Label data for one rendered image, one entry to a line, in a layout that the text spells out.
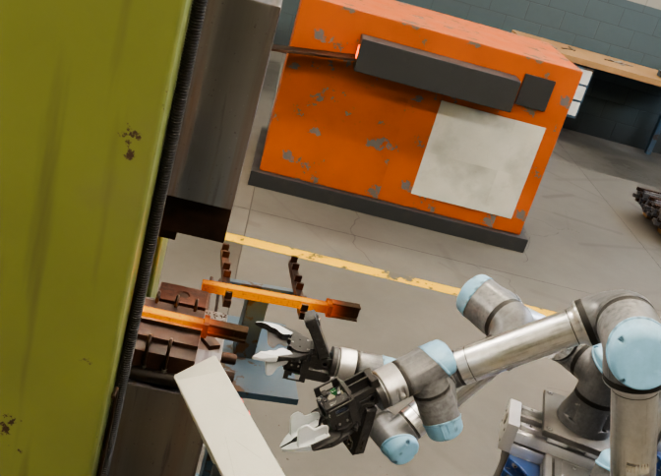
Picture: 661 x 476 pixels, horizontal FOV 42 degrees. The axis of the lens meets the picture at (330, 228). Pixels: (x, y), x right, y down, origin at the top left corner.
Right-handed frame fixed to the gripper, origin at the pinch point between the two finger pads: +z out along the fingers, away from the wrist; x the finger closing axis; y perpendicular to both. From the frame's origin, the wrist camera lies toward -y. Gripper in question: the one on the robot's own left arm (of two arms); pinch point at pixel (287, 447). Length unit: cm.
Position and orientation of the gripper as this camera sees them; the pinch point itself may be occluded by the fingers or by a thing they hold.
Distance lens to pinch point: 163.8
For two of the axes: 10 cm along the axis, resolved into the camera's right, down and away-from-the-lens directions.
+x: 4.4, 4.6, -7.7
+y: -2.0, -7.8, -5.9
